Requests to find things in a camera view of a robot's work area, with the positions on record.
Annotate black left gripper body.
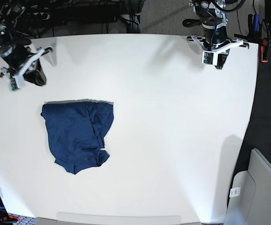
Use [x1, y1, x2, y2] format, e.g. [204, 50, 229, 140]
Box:
[203, 26, 227, 49]

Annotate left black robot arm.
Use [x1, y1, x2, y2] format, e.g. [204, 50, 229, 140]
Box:
[182, 0, 249, 70]

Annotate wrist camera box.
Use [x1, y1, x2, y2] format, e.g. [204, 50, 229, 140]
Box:
[8, 75, 25, 91]
[202, 51, 218, 66]

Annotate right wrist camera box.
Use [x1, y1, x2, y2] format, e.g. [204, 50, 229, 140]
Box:
[8, 75, 25, 91]

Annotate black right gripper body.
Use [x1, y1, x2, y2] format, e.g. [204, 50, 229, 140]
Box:
[0, 44, 35, 73]

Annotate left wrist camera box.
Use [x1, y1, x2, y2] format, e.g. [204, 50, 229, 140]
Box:
[202, 51, 218, 66]

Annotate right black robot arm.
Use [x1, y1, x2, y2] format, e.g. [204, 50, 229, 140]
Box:
[0, 0, 53, 91]

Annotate red clamp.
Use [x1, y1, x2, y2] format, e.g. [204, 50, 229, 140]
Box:
[261, 37, 269, 63]

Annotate blue long-sleeve shirt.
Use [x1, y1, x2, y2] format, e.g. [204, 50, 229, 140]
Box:
[41, 101, 114, 174]

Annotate beige plastic bin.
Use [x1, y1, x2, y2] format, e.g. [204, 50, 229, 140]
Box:
[224, 149, 271, 225]

